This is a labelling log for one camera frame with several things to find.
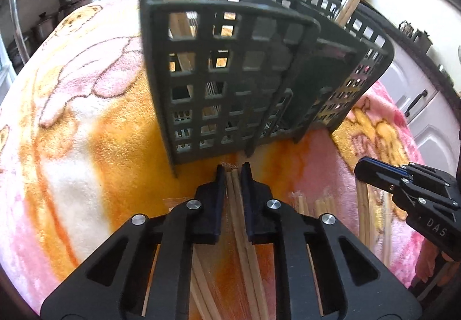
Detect printed bear blanket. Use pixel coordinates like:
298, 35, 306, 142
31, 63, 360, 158
0, 0, 425, 320

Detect white base cabinets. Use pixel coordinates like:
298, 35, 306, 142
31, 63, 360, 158
376, 50, 461, 176

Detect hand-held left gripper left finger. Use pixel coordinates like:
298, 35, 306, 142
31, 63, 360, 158
40, 164, 227, 320

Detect black plastic utensil basket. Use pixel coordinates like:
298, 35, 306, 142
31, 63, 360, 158
139, 0, 396, 179

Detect dark kitchen countertop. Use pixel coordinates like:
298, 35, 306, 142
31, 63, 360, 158
360, 0, 461, 97

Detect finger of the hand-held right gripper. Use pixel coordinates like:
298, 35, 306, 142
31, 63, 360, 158
355, 158, 410, 195

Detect steel pot with lid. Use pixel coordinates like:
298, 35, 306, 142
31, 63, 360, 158
31, 11, 60, 40

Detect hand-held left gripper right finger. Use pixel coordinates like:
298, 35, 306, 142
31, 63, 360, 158
241, 162, 422, 320

